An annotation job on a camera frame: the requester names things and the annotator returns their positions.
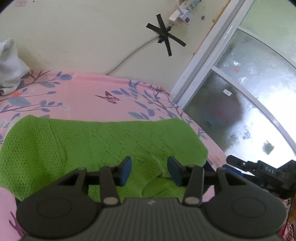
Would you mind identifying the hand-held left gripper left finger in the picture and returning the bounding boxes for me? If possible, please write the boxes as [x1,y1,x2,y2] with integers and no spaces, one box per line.
[57,156,133,207]

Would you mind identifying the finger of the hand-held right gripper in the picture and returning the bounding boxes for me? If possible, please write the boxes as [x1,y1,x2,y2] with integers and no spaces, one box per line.
[222,164,246,178]
[226,155,258,174]

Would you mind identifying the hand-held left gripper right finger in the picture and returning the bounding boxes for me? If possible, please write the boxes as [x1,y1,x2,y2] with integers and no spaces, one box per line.
[167,156,250,207]

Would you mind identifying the green and navy knit sweater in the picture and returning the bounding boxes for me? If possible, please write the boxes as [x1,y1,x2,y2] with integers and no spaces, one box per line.
[0,115,209,202]

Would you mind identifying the white clothes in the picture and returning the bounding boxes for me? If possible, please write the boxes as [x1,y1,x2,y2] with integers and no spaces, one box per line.
[0,38,31,96]

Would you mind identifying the pink patterned cloth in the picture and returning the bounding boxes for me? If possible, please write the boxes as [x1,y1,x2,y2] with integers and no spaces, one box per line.
[279,197,296,241]

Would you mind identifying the white framed glass door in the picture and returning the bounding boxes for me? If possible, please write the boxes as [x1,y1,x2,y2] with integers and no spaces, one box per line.
[169,0,296,163]

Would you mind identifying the pink floral bedsheet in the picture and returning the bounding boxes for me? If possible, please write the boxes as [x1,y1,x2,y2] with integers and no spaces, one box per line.
[0,70,228,241]

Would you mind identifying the black tape cross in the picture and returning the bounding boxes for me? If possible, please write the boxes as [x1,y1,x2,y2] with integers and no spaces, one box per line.
[146,14,187,57]

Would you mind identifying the white power adapter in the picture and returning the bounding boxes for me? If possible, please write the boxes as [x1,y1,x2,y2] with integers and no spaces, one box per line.
[169,8,193,25]

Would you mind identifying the white power strip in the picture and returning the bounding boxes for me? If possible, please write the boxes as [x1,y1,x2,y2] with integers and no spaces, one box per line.
[178,0,202,12]

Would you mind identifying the grey power cable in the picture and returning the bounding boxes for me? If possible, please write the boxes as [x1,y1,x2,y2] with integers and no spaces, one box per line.
[104,35,163,76]

